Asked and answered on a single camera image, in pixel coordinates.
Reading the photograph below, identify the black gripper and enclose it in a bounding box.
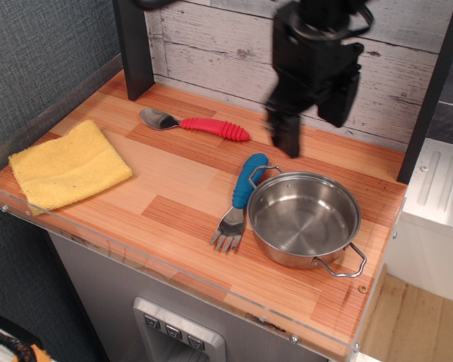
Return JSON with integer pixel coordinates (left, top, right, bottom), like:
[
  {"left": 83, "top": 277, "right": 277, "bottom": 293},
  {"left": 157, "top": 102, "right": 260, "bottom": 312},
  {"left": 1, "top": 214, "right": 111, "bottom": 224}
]
[{"left": 267, "top": 1, "right": 364, "bottom": 158}]

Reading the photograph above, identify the stainless steel pot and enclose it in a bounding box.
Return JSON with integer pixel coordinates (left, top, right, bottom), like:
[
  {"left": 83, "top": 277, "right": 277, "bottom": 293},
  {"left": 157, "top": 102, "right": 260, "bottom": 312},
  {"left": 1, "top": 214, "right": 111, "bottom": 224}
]
[{"left": 246, "top": 166, "right": 368, "bottom": 278}]

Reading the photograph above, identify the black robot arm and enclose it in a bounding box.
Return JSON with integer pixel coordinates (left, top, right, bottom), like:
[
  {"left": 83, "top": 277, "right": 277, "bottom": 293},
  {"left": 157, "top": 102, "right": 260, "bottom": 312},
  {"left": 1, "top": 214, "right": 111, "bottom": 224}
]
[{"left": 266, "top": 1, "right": 374, "bottom": 158}]

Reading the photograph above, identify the white toy sink unit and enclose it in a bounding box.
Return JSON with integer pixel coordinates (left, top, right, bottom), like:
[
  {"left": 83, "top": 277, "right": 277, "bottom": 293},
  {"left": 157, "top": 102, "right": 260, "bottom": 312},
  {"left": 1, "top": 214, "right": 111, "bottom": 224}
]
[{"left": 384, "top": 139, "right": 453, "bottom": 301}]

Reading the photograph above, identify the yellow cloth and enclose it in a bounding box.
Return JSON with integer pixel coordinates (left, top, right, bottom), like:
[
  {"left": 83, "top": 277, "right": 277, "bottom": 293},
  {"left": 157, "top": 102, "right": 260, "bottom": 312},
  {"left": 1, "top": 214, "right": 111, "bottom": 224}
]
[{"left": 8, "top": 120, "right": 133, "bottom": 216}]

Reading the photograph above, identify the grey cabinet with dispenser panel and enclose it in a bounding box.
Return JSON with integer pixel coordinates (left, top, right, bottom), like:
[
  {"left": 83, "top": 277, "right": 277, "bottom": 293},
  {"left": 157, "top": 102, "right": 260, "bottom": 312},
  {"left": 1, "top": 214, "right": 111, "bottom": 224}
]
[{"left": 51, "top": 234, "right": 327, "bottom": 361}]

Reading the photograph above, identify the clear acrylic edge guard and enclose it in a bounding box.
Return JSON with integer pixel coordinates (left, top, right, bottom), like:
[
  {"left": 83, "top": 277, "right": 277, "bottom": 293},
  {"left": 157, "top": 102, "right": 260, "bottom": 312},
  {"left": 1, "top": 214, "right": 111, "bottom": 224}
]
[{"left": 0, "top": 178, "right": 405, "bottom": 361}]

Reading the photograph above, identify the orange object bottom left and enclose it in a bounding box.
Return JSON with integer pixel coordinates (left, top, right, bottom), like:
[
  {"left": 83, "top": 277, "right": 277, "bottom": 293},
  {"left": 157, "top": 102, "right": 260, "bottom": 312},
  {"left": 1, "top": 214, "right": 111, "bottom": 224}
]
[{"left": 26, "top": 345, "right": 53, "bottom": 362}]

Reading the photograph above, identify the blue handled fork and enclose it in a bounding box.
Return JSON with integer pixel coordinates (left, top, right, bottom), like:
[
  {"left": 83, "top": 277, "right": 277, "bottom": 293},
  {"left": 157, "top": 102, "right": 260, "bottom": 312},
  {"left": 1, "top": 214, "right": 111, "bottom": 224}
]
[{"left": 210, "top": 153, "right": 269, "bottom": 253}]

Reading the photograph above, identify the red handled spoon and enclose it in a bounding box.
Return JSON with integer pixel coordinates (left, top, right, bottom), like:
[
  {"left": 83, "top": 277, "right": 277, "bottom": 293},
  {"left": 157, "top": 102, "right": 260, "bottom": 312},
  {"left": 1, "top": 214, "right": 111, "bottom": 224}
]
[{"left": 140, "top": 108, "right": 251, "bottom": 142}]

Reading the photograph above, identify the right dark post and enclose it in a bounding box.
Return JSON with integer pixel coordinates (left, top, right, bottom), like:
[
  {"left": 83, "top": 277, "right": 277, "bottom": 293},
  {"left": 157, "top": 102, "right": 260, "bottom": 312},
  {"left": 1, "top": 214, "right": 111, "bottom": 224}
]
[{"left": 396, "top": 12, "right": 453, "bottom": 184}]

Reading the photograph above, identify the dark post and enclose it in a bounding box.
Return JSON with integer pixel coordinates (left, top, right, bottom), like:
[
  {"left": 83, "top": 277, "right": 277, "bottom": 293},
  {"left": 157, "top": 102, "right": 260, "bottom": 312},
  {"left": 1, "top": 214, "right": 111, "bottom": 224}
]
[
  {"left": 396, "top": 12, "right": 453, "bottom": 184},
  {"left": 112, "top": 0, "right": 155, "bottom": 100}
]

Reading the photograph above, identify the left dark post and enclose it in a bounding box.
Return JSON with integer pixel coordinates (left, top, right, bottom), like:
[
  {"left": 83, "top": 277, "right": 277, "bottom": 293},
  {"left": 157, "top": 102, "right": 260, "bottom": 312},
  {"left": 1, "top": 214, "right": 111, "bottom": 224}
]
[{"left": 112, "top": 0, "right": 155, "bottom": 100}]

